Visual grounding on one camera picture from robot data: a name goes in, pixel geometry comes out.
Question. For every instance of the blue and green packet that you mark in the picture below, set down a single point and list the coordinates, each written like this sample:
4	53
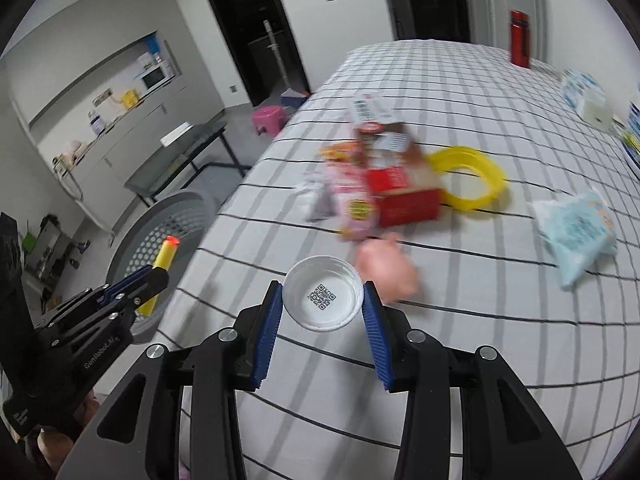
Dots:
632	135

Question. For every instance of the flat white box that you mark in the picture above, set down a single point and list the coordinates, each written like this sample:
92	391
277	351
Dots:
176	134

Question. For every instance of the white plastic bottle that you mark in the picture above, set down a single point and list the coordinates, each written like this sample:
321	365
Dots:
95	123

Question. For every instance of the brown snack packet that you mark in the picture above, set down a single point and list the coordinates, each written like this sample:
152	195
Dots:
395	142

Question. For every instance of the grey perforated laundry basket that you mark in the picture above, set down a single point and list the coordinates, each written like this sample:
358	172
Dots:
145	212

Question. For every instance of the yellow foam dart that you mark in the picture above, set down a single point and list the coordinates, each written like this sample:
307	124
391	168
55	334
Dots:
162	257

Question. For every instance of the white round plastic lid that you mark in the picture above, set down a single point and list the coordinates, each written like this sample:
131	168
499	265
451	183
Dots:
322	300

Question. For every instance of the pink soft toy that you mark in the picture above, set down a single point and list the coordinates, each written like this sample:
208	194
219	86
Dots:
387	265

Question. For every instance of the pink snack packet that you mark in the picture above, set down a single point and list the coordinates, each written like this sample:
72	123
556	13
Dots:
350	195

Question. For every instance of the white barcoded paper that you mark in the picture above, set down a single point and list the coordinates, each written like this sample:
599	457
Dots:
370	107

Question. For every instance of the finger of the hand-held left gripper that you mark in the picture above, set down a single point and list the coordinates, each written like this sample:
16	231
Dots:
107	317
130	282

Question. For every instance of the silver foil packet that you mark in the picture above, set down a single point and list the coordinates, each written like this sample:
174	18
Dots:
317	200

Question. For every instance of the person's left hand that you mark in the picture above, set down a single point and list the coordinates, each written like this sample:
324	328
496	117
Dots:
50	447

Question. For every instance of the blue box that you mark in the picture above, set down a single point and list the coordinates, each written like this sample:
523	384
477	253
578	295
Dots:
155	46

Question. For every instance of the red metal bottle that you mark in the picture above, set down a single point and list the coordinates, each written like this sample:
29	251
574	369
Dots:
519	40

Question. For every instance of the dark glass desk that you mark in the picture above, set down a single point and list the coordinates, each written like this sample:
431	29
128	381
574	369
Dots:
185	155

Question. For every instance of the yellow box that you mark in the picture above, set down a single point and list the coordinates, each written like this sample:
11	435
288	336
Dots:
131	98

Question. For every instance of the white microwave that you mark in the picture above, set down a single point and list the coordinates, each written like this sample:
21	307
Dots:
153	78

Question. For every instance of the grey cabinet counter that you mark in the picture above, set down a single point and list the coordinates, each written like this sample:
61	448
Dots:
125	150

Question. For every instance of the red cardboard box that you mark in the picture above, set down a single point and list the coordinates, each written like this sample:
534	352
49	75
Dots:
405	205

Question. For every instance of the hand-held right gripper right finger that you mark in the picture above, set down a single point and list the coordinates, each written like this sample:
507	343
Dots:
377	342

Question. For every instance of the blue white tissue pack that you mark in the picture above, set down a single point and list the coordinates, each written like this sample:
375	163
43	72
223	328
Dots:
590	100

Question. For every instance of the pink plastic stool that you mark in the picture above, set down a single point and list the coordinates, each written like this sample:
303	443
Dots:
270	119

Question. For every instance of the light blue packet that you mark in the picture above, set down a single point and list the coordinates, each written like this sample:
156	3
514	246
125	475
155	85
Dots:
575	230

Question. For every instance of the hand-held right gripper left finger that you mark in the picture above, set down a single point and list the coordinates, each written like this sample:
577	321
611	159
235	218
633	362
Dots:
270	332

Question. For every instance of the beige cloth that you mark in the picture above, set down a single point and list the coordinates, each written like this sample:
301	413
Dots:
70	154

